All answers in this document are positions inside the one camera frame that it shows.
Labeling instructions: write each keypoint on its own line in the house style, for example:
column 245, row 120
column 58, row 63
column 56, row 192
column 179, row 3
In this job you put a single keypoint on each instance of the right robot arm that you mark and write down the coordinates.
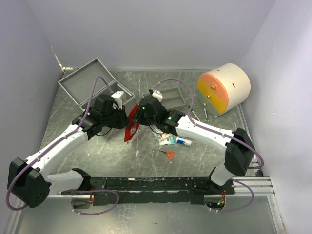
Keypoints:
column 236, row 145

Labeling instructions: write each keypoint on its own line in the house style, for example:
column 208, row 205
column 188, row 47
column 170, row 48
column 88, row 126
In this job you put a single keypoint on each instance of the teal white bandage packet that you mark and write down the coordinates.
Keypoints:
column 168, row 141

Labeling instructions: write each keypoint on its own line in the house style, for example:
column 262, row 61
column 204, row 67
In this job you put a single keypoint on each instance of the white blue tube bottle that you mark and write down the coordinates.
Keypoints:
column 183, row 141

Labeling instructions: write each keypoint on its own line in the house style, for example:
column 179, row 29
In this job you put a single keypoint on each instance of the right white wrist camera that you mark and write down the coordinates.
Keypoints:
column 157, row 94

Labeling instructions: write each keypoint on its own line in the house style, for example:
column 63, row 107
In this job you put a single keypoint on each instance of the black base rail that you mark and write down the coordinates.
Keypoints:
column 153, row 190

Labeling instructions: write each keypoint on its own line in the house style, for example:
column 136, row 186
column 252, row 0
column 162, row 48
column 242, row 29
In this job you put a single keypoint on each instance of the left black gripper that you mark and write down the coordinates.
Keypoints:
column 124, row 118

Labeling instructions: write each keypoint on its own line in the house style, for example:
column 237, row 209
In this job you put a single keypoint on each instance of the orange small scissors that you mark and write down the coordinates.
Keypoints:
column 169, row 154

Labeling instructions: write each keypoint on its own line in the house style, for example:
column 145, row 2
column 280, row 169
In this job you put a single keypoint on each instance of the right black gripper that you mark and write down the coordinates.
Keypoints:
column 139, row 118

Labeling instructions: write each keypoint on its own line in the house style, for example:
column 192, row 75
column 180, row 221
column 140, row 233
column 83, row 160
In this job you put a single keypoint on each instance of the green cap marker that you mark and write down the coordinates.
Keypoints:
column 195, row 115

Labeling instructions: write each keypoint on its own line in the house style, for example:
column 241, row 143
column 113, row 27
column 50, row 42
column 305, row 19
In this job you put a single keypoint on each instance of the red first aid pouch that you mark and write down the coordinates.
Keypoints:
column 131, row 129

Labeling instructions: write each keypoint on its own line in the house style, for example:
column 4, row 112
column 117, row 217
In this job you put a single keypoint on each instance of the white blue gauze packet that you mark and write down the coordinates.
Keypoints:
column 160, row 136

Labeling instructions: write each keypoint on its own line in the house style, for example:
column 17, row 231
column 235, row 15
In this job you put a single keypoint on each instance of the beige cylinder drum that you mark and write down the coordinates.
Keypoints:
column 223, row 88

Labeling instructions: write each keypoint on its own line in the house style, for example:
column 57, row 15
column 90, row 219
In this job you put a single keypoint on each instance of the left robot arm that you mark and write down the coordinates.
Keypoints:
column 30, row 179

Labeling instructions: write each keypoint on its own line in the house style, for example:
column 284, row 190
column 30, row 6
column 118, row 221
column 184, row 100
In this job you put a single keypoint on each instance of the grey open storage case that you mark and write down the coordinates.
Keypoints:
column 78, row 85

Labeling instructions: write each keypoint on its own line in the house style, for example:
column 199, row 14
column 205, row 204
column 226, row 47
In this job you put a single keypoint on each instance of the grey divided tray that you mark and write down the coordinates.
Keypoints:
column 172, row 99

